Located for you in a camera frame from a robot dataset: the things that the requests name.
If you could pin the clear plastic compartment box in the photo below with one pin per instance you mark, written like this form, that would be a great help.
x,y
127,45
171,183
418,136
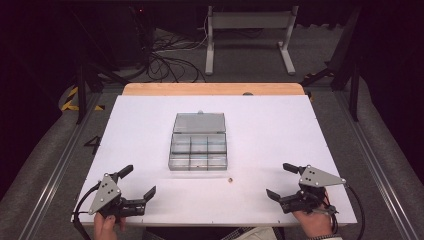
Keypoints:
x,y
198,143

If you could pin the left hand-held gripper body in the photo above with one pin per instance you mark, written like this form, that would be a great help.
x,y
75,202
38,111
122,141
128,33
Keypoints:
x,y
107,195

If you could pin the person's left hand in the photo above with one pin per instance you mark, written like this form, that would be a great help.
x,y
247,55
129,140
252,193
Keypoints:
x,y
105,228

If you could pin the yellow black hazard tape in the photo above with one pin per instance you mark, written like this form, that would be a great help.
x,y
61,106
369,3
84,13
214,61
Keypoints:
x,y
71,100

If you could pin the aluminium floor rail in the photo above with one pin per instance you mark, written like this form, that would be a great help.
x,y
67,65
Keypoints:
x,y
373,163
56,166

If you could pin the beaded wristband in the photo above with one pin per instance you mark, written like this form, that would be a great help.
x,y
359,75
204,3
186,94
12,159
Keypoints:
x,y
325,237

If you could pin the person's light clothing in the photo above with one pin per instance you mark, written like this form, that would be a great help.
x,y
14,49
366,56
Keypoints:
x,y
256,234

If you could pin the black tripod stand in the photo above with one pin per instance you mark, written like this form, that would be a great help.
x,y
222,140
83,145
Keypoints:
x,y
81,90
346,66

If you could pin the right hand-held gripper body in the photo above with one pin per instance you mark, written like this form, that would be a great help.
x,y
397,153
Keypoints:
x,y
316,178

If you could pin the white metal stand frame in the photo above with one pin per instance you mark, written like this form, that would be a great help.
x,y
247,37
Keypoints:
x,y
250,20

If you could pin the person's right hand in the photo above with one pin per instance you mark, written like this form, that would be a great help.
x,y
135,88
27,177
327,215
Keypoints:
x,y
316,223

